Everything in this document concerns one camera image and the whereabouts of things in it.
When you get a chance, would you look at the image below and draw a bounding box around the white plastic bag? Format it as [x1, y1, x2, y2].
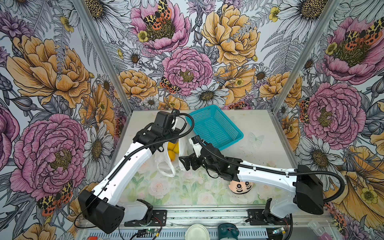
[154, 137, 193, 178]

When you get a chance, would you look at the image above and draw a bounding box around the yellow toy lemon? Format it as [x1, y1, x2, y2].
[167, 142, 179, 153]

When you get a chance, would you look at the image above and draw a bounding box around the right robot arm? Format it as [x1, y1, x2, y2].
[180, 136, 346, 219]

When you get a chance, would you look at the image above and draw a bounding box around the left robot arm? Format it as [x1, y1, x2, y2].
[78, 110, 186, 234]

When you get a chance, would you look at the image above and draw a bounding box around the teal plastic basket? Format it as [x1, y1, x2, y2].
[189, 105, 244, 151]

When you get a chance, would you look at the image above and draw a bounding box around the pink plush doll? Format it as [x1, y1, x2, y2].
[229, 181, 253, 195]

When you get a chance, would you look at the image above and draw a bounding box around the white round lid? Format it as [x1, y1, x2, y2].
[185, 224, 210, 240]

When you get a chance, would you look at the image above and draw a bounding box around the dark green round container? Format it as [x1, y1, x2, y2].
[218, 223, 240, 240]

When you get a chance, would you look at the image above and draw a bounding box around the clear plastic box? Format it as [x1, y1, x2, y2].
[308, 221, 332, 240]

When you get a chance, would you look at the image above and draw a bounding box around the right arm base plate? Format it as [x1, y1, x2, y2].
[245, 209, 291, 226]

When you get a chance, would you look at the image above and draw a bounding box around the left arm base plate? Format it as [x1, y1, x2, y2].
[124, 210, 168, 227]

